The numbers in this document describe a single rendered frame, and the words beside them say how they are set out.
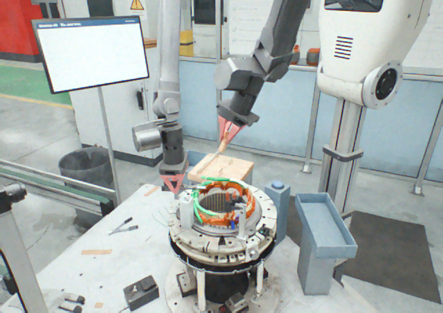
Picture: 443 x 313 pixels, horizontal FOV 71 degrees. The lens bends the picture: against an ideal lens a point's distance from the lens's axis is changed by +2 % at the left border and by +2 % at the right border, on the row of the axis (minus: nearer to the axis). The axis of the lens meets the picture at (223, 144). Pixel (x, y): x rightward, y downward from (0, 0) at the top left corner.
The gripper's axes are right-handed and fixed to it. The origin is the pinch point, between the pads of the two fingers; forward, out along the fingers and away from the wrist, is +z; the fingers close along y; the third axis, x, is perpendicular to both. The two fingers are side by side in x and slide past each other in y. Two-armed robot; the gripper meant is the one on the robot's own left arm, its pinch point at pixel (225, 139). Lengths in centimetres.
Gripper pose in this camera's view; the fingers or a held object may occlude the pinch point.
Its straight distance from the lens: 81.6
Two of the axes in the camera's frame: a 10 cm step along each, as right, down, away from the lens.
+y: 8.2, 5.2, -2.6
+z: -3.7, 8.1, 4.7
